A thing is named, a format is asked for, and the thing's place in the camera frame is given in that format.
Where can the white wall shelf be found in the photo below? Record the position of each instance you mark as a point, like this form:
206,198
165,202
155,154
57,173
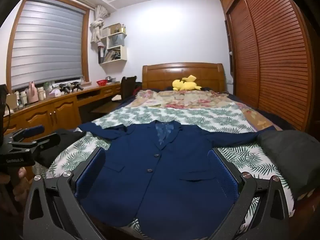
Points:
123,55

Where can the wooden louvred wardrobe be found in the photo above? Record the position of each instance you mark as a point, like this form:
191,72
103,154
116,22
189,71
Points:
275,55

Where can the navy blue blazer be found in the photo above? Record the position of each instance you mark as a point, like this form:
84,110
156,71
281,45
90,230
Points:
160,180

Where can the person's left hand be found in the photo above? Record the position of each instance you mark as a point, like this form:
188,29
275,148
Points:
21,173

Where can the beige tied curtain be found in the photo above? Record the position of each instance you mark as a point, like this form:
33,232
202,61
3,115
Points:
96,30

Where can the dark blue bed sheet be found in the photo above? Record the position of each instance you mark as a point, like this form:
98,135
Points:
250,106

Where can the white bottle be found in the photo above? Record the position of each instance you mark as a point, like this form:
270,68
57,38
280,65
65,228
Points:
41,93

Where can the leaf print bedsheet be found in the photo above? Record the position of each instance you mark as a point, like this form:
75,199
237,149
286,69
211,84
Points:
200,117

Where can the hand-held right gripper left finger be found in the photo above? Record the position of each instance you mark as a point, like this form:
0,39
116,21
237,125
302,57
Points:
90,171

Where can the wooden headboard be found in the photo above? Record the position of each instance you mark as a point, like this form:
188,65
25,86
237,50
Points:
160,77

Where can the stack of books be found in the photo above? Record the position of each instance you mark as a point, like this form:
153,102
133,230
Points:
112,55

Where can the black chair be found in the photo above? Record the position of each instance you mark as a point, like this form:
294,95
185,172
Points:
127,85

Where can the white paper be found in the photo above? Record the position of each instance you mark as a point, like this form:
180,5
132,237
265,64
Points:
117,98

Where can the black binder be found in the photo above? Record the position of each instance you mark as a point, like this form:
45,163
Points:
101,55

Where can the wooden window frame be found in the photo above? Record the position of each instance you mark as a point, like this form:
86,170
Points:
86,55

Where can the black mini tripod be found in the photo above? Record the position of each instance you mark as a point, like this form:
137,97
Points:
65,88
76,86

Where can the red basket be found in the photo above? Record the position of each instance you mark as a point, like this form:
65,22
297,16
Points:
102,83

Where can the pink watering can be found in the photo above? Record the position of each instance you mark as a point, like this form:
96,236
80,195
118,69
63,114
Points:
32,95

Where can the yellow plush toy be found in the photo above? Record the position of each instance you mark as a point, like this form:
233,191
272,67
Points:
185,85

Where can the floral blanket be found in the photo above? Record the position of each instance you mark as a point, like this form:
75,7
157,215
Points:
187,100

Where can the grey pot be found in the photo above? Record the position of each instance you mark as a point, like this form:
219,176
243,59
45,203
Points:
110,79

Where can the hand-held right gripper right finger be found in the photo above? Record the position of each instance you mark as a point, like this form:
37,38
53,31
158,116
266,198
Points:
223,173

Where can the wooden desk cabinet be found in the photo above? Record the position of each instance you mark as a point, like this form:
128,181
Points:
40,117

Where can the dark cloth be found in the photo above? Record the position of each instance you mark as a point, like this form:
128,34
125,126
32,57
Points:
287,155
65,140

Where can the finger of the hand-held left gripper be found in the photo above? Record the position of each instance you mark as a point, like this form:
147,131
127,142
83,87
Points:
47,141
32,130

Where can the grey window blind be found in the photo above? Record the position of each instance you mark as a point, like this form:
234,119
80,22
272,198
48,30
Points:
47,42

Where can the cardboard box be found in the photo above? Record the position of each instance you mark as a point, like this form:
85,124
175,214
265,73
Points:
11,102

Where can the pink tissue box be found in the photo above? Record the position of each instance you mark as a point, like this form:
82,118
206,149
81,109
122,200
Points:
55,93

